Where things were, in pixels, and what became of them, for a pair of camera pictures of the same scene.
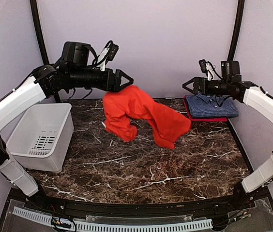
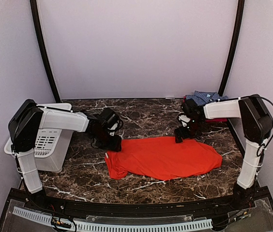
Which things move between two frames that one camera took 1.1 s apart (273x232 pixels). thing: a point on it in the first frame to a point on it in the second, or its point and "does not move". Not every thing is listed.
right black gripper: (197, 86) to (184, 135)
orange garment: (121, 108) to (162, 157)
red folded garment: (202, 119) does not move
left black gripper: (114, 85) to (113, 146)
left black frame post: (34, 13) does not move
